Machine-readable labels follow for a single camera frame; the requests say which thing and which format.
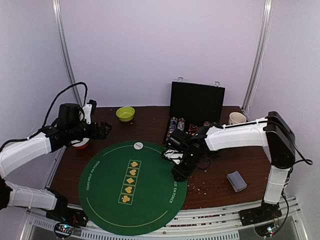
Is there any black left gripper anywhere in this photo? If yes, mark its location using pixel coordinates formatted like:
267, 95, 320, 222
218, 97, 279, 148
67, 120, 112, 141

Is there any white dealer button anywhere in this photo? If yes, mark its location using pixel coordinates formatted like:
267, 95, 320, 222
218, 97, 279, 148
133, 142, 144, 150

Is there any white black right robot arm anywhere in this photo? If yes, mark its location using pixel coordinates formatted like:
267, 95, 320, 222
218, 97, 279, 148
162, 111, 297, 221

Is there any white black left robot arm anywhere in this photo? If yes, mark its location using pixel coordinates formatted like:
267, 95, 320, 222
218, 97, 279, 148
0, 100, 112, 222

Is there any orange white bowl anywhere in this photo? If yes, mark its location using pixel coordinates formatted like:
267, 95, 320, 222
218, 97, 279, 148
71, 138, 89, 149

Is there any triangular black red plaque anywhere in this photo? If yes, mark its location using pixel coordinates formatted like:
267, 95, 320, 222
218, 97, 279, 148
188, 123, 199, 133

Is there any lime green plastic bowl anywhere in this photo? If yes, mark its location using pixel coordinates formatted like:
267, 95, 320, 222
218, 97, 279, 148
116, 106, 136, 122

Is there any black poker chip case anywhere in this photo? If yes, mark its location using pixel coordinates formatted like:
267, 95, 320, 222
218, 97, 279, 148
163, 81, 226, 153

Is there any white patterned ceramic mug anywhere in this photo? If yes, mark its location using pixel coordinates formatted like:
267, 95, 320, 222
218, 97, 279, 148
228, 112, 247, 125

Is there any round green poker mat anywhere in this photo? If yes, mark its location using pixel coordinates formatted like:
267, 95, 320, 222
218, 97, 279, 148
78, 141, 188, 236

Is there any blue playing card deck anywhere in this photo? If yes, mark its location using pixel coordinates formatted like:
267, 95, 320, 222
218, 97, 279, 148
226, 170, 248, 193

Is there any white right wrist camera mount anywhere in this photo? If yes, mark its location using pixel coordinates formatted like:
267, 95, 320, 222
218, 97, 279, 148
161, 149, 184, 165

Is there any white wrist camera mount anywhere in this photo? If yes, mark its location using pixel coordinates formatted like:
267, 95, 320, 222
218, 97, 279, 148
80, 99, 97, 125
161, 149, 184, 165

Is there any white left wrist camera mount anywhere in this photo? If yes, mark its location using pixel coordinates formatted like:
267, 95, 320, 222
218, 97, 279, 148
80, 99, 97, 125

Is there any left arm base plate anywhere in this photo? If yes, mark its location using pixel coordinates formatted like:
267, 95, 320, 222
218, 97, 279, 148
45, 207, 89, 228

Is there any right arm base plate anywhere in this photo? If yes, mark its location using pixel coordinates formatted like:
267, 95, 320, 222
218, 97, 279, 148
239, 205, 283, 226

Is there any silver aluminium frame post left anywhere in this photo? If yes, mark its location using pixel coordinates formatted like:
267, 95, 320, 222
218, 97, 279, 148
51, 0, 84, 111

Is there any silver aluminium frame post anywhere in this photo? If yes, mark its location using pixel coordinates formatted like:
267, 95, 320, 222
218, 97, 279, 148
51, 0, 84, 111
241, 0, 273, 119

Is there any silver aluminium frame post right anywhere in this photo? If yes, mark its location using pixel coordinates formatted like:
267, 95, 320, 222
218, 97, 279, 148
241, 0, 273, 119

